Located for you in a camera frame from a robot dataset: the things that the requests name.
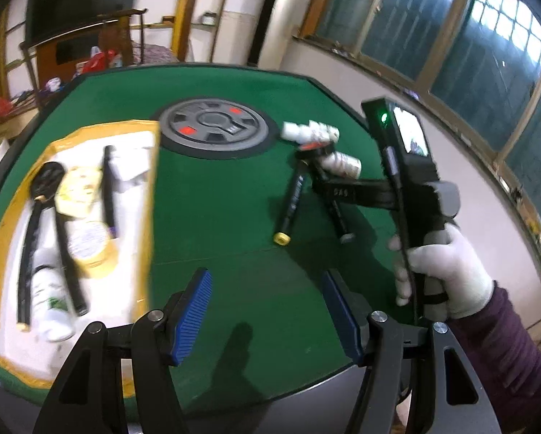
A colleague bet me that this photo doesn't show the yellow-capped black marker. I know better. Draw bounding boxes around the yellow-capped black marker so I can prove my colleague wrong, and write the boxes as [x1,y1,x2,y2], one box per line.
[272,162,308,247]

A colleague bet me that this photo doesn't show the purple-capped black marker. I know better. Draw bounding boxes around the purple-capped black marker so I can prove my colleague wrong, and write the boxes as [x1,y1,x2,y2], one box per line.
[101,145,119,239]

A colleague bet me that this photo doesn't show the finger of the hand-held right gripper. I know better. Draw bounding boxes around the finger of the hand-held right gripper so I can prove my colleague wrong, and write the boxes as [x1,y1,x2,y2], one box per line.
[311,177,396,206]

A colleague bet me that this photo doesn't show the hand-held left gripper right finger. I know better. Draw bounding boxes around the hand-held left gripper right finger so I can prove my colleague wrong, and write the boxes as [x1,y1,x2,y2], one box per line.
[322,270,501,434]

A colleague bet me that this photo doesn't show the yellow-edged white tray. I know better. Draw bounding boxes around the yellow-edged white tray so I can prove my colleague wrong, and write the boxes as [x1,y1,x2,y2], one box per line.
[0,120,163,399]

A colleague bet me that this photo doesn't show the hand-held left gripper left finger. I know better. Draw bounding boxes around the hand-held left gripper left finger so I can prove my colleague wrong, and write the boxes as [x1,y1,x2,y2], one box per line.
[33,268,213,434]

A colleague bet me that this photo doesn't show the black television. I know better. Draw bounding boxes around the black television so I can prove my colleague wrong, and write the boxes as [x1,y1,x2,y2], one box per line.
[23,0,143,49]

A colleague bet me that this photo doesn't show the wooden framed window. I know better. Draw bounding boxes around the wooden framed window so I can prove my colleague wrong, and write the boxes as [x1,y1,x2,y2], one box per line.
[297,0,541,256]

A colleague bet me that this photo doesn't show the thick black marker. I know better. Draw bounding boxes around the thick black marker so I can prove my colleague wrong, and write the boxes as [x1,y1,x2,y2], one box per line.
[53,208,90,318]

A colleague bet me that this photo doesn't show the person's right forearm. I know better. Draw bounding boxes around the person's right forearm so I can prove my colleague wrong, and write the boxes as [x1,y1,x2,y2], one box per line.
[446,280,541,434]

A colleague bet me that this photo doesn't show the slim white bottle green label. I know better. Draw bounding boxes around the slim white bottle green label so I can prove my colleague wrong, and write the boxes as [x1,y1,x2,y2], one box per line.
[30,264,75,343]

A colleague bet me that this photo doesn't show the person's right hand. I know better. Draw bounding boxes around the person's right hand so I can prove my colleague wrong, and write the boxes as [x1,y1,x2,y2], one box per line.
[388,224,495,322]

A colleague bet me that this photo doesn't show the white bottle red label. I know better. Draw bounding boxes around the white bottle red label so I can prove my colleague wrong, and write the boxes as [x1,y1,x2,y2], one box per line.
[297,142,362,180]

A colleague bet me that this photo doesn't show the wide white bottle green label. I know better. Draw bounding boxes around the wide white bottle green label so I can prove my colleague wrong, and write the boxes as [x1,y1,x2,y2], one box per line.
[309,120,342,144]

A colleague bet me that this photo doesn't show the yellow round jar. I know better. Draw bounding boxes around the yellow round jar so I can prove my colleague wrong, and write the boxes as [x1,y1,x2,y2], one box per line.
[66,219,118,280]

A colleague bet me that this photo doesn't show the round grey table console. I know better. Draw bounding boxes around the round grey table console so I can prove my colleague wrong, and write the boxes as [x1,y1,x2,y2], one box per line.
[158,98,276,160]

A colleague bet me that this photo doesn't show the red bag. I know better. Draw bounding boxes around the red bag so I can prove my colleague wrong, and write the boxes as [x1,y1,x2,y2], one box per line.
[75,47,118,74]

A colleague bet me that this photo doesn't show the wooden chair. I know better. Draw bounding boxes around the wooden chair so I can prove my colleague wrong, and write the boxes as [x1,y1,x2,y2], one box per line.
[95,8,147,67]

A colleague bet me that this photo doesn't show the yellow sachet packet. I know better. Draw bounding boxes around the yellow sachet packet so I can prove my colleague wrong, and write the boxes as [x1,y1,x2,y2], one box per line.
[55,167,100,218]

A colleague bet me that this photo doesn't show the white rectangular box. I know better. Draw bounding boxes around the white rectangular box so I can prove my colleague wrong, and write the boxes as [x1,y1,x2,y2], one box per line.
[111,145,156,191]

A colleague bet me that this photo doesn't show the wooden shelf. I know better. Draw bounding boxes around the wooden shelf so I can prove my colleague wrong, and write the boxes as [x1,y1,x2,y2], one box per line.
[137,0,235,62]

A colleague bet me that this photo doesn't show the plain white bottle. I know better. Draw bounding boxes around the plain white bottle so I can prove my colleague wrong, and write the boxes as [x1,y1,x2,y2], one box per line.
[281,122,312,142]

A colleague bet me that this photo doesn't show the grey-capped black marker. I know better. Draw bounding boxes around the grey-capped black marker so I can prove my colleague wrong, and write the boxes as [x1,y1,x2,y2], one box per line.
[311,160,357,246]

